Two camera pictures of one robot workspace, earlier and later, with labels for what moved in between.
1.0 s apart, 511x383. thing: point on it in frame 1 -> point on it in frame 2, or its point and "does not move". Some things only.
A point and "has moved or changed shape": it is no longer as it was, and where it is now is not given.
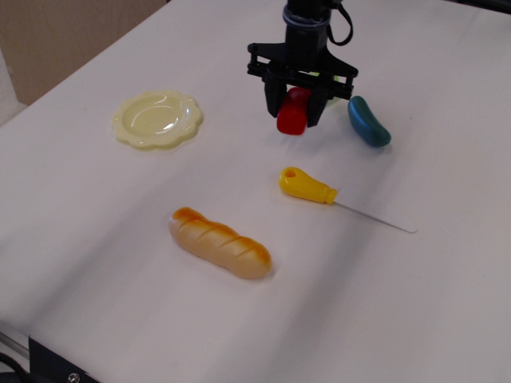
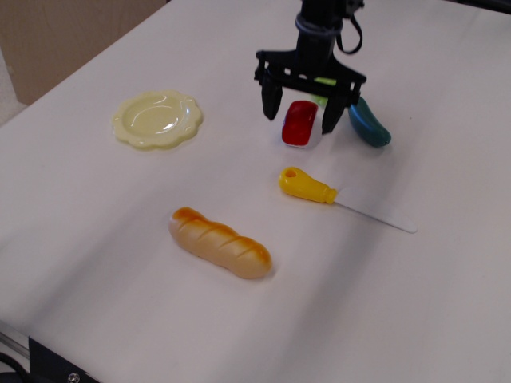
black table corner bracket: (46, 366) does not move
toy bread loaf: (215, 242) does not move
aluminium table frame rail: (16, 345) does not move
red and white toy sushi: (292, 115) has moved or changed shape
